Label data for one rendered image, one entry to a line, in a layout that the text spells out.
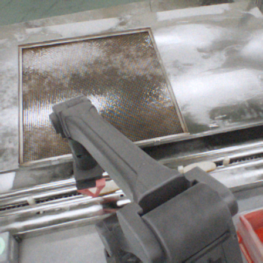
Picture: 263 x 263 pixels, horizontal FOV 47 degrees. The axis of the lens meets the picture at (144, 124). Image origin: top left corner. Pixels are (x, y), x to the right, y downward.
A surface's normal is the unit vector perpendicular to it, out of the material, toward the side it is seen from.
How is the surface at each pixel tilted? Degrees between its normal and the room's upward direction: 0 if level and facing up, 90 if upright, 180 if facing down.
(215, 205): 22
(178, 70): 10
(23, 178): 0
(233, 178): 0
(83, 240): 0
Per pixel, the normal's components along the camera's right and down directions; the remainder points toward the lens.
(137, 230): -0.21, -0.86
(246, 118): 0.02, -0.55
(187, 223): 0.18, -0.40
